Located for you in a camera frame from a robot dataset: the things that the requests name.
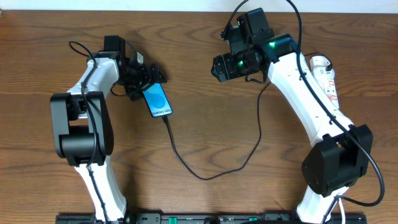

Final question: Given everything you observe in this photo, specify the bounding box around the blue Galaxy smartphone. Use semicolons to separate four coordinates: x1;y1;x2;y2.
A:
143;83;173;118

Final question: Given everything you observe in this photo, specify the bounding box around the black charging cable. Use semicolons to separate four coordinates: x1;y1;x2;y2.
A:
161;51;327;182

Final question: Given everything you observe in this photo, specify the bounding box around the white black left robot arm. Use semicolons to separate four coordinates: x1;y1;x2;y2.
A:
50;35;173;223

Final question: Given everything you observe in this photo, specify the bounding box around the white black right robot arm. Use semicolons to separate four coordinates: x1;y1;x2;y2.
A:
211;8;373;223

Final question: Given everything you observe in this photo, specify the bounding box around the white power strip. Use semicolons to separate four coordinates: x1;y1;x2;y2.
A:
310;55;340;109

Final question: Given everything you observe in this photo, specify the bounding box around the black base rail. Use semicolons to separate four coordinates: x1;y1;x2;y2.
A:
55;212;368;224

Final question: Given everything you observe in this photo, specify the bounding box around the white power strip cord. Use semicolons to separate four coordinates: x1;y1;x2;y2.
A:
337;198;346;224

